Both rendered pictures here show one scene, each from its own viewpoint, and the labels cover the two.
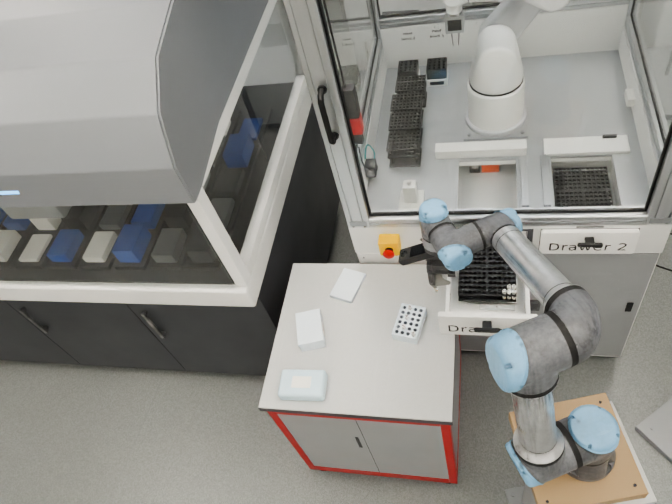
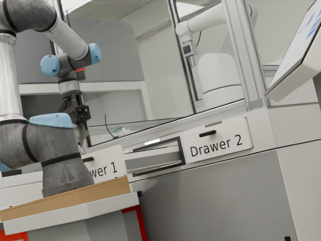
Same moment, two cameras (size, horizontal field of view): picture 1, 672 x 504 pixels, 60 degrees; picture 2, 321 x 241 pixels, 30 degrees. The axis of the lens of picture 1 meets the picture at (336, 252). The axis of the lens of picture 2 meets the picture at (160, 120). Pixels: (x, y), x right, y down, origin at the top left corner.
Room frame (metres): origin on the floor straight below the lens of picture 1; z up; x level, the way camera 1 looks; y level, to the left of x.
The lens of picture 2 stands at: (-1.13, -1.26, 0.77)
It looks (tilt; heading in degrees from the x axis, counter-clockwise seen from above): 6 degrees up; 17
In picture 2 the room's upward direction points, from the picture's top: 13 degrees counter-clockwise
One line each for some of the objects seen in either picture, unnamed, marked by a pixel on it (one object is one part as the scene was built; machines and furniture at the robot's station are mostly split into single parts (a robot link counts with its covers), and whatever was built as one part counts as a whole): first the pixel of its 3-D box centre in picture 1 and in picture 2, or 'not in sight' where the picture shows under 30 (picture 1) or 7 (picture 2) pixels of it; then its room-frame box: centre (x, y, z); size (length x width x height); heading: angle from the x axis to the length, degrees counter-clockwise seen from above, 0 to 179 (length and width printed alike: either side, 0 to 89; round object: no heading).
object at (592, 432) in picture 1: (589, 434); (52, 136); (0.42, -0.45, 0.97); 0.13 x 0.12 x 0.14; 94
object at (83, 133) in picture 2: not in sight; (83, 134); (0.99, -0.28, 1.02); 0.06 x 0.03 x 0.09; 64
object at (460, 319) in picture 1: (486, 324); (95, 167); (0.85, -0.37, 0.87); 0.29 x 0.02 x 0.11; 67
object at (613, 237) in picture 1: (587, 241); (215, 141); (1.02, -0.78, 0.87); 0.29 x 0.02 x 0.11; 67
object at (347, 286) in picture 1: (347, 285); not in sight; (1.23, 0.00, 0.77); 0.13 x 0.09 x 0.02; 140
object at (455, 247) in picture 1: (456, 244); (58, 65); (0.87, -0.30, 1.28); 0.11 x 0.11 x 0.08; 4
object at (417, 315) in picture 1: (409, 323); not in sight; (0.99, -0.16, 0.78); 0.12 x 0.08 x 0.04; 146
